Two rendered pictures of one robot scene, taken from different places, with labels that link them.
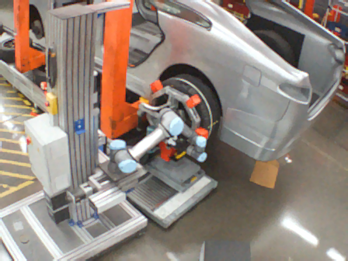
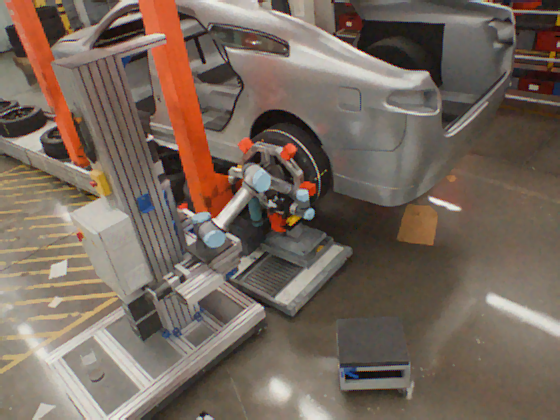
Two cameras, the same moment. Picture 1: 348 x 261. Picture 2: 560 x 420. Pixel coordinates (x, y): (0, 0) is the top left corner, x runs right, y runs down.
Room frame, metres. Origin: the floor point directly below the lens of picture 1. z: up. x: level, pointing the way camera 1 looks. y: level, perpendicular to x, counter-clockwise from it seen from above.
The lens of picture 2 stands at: (-0.16, -0.43, 2.53)
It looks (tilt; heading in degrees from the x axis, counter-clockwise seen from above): 34 degrees down; 9
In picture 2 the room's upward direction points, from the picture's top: 9 degrees counter-clockwise
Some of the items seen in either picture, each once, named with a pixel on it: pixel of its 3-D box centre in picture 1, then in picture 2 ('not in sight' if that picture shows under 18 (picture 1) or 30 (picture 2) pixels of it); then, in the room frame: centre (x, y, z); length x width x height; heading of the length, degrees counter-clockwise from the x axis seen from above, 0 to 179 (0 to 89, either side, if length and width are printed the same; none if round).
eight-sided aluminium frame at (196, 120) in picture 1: (172, 118); (272, 179); (2.77, 0.03, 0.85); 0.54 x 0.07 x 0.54; 55
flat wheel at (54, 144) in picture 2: (15, 48); (69, 139); (4.99, 2.87, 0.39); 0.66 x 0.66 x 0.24
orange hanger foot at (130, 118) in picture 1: (137, 106); (235, 176); (3.14, 0.39, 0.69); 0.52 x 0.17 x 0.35; 145
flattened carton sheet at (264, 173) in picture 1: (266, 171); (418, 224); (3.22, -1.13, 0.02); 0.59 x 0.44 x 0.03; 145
